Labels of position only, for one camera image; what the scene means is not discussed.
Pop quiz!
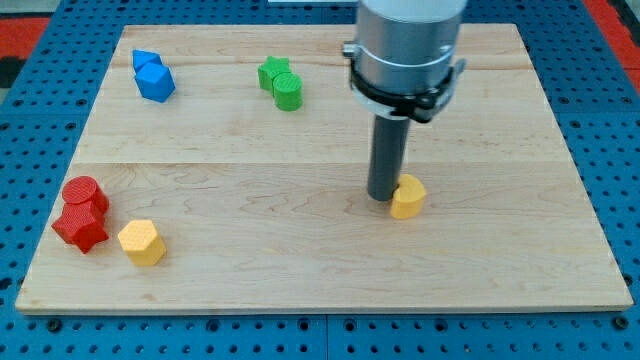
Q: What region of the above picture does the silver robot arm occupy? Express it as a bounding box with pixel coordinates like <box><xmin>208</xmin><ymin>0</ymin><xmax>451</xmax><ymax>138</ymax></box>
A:
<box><xmin>342</xmin><ymin>0</ymin><xmax>467</xmax><ymax>123</ymax></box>

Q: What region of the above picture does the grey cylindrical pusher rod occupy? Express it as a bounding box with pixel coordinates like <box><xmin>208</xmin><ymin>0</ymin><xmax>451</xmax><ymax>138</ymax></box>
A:
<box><xmin>367</xmin><ymin>115</ymin><xmax>409</xmax><ymax>201</ymax></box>

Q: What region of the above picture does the yellow heart block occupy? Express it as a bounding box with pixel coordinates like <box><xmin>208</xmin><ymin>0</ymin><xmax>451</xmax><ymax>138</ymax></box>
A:
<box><xmin>390</xmin><ymin>174</ymin><xmax>427</xmax><ymax>219</ymax></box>

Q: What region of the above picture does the wooden board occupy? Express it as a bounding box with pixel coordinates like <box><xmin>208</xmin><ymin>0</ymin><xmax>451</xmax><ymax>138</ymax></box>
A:
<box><xmin>15</xmin><ymin>24</ymin><xmax>633</xmax><ymax>315</ymax></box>

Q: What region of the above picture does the green cylinder block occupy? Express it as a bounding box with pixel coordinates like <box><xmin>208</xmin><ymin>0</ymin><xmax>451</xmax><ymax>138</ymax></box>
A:
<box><xmin>273</xmin><ymin>73</ymin><xmax>303</xmax><ymax>111</ymax></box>

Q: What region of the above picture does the green star block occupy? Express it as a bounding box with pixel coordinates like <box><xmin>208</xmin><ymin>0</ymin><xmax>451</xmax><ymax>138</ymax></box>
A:
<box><xmin>257</xmin><ymin>56</ymin><xmax>291</xmax><ymax>92</ymax></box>

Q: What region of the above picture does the yellow hexagon block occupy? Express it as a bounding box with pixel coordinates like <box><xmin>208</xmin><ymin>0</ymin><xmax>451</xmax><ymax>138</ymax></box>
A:
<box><xmin>117</xmin><ymin>219</ymin><xmax>167</xmax><ymax>267</ymax></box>

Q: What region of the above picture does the blue pentagon block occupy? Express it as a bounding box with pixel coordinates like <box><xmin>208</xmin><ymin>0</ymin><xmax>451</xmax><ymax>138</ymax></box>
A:
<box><xmin>134</xmin><ymin>63</ymin><xmax>175</xmax><ymax>103</ymax></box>

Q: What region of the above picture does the blue triangle block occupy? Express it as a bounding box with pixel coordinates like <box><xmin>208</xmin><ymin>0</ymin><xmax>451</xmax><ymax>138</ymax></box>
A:
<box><xmin>132</xmin><ymin>49</ymin><xmax>162</xmax><ymax>73</ymax></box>

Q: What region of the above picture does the red cylinder block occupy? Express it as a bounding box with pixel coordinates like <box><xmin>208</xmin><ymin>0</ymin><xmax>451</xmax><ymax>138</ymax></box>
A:
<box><xmin>62</xmin><ymin>176</ymin><xmax>110</xmax><ymax>213</ymax></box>

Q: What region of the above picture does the red star block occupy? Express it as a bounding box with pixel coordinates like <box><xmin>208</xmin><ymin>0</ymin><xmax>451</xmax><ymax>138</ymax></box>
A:
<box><xmin>51</xmin><ymin>202</ymin><xmax>109</xmax><ymax>254</ymax></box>

